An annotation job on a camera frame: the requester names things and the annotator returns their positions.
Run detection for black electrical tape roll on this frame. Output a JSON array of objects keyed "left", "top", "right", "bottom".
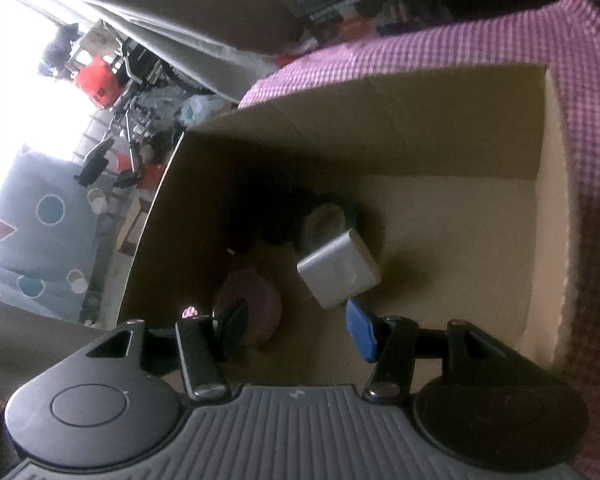
[{"left": 299, "top": 200, "right": 358, "bottom": 255}]

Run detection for blue patterned cushion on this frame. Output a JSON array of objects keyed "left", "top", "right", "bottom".
[{"left": 0, "top": 152, "right": 114, "bottom": 323}]

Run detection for large brown cardboard box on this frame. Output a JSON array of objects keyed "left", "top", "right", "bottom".
[{"left": 120, "top": 64, "right": 571, "bottom": 386}]

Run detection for grey curtain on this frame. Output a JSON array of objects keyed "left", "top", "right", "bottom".
[{"left": 82, "top": 0, "right": 304, "bottom": 102}]

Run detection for white power adapter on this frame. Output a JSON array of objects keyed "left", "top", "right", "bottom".
[{"left": 297, "top": 229, "right": 381, "bottom": 310}]

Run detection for pink plastic bowl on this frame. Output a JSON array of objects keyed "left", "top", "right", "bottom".
[{"left": 212, "top": 269, "right": 283, "bottom": 347}]

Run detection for folded wheelchair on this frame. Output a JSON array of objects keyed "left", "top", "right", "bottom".
[{"left": 74, "top": 39, "right": 206, "bottom": 188}]

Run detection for pink checkered tablecloth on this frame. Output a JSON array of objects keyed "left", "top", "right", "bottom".
[{"left": 240, "top": 0, "right": 600, "bottom": 479}]

